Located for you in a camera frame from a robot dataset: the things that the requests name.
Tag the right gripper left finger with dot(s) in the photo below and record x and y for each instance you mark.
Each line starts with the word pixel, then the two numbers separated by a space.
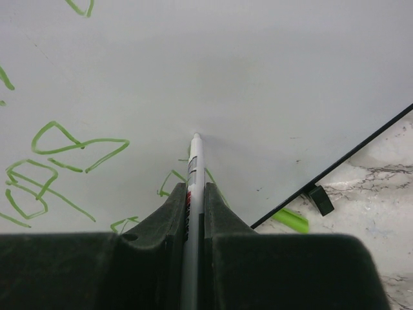
pixel 139 269

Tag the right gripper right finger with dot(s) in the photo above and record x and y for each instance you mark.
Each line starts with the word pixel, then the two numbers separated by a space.
pixel 247 270

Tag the green marker cap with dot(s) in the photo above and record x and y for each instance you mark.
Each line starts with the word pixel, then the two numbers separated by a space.
pixel 293 220

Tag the white marker pen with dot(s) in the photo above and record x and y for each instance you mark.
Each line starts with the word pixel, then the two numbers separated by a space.
pixel 194 209

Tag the white whiteboard black frame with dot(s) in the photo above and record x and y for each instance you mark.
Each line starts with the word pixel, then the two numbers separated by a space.
pixel 100 100

